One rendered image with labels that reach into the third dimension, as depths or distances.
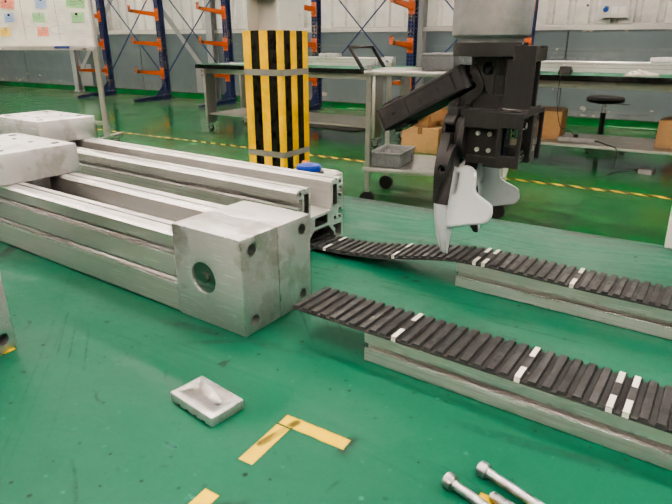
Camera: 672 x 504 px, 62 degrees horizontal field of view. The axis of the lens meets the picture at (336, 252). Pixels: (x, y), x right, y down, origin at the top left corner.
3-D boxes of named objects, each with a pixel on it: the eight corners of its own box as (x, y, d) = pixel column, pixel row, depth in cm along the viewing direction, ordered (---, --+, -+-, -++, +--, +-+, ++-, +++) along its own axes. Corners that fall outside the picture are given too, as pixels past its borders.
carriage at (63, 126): (99, 151, 108) (94, 115, 105) (44, 160, 99) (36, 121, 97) (54, 143, 116) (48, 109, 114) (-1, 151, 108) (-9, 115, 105)
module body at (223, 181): (342, 235, 79) (342, 176, 76) (298, 256, 71) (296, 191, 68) (38, 167, 122) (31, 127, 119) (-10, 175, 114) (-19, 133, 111)
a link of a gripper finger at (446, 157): (441, 203, 55) (459, 115, 55) (426, 201, 56) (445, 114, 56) (458, 208, 59) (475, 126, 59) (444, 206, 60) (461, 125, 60)
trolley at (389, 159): (509, 197, 394) (526, 45, 359) (503, 219, 346) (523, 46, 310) (368, 186, 427) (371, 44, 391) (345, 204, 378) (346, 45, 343)
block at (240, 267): (324, 291, 61) (324, 208, 58) (245, 337, 52) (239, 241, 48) (263, 273, 66) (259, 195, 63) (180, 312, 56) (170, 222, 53)
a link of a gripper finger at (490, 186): (514, 239, 64) (513, 169, 58) (465, 230, 67) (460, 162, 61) (523, 224, 65) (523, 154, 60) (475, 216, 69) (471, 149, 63)
